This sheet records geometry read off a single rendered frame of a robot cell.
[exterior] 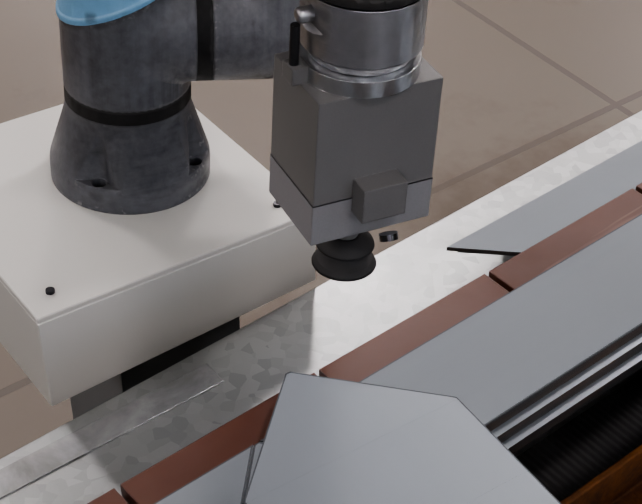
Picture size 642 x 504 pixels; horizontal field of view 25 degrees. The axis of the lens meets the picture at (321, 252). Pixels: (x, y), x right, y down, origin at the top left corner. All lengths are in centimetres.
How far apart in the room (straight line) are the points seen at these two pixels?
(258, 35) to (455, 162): 145
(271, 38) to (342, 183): 40
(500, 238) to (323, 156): 56
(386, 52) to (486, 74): 210
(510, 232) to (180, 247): 32
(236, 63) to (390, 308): 28
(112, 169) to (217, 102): 153
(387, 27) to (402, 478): 33
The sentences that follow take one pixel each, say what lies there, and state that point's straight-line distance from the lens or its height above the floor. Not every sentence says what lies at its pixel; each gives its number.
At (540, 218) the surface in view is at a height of 72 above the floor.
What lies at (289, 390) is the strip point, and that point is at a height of 85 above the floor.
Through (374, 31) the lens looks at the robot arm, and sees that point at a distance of 83.
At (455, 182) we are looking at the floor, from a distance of 264.
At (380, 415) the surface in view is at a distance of 105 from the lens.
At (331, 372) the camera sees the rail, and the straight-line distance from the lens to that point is 111.
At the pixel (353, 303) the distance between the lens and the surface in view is 138.
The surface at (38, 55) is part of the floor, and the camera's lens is 303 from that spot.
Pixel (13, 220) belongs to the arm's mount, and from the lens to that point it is 135.
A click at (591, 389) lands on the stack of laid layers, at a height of 83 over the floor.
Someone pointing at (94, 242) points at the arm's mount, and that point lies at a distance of 131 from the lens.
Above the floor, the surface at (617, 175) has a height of 72.
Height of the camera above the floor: 162
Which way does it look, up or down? 41 degrees down
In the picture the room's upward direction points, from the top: straight up
